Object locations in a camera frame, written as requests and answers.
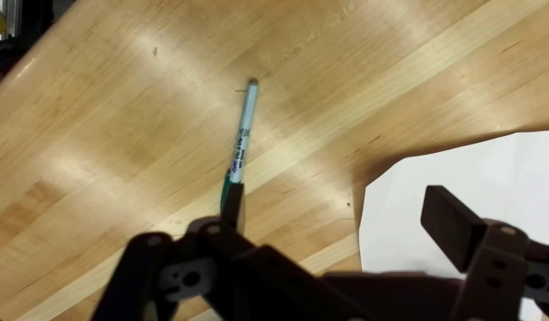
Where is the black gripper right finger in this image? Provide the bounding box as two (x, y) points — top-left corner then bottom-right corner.
(419, 183), (549, 321)

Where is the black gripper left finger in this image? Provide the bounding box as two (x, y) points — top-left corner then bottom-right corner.
(89, 182), (371, 321)

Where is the green capped white marker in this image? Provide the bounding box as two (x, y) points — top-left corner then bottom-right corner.
(220, 76), (262, 223)

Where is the white paper sheet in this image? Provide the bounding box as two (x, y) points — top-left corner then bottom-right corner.
(359, 130), (549, 321)

